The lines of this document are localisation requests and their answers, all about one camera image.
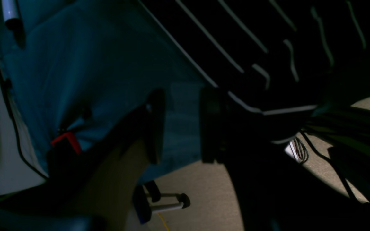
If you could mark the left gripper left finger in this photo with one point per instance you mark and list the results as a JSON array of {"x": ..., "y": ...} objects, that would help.
[{"x": 121, "y": 158}]

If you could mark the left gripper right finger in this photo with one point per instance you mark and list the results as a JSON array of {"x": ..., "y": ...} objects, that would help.
[{"x": 274, "y": 192}]

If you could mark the navy white striped t-shirt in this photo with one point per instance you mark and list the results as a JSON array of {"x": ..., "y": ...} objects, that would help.
[{"x": 283, "y": 61}]

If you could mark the teal table cloth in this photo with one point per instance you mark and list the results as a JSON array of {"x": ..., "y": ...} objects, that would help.
[{"x": 82, "y": 65}]

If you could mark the red black table clamp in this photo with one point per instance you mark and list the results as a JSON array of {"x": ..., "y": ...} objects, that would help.
[{"x": 64, "y": 150}]

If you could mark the white black marker pen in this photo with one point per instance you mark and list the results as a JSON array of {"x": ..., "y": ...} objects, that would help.
[{"x": 11, "y": 15}]

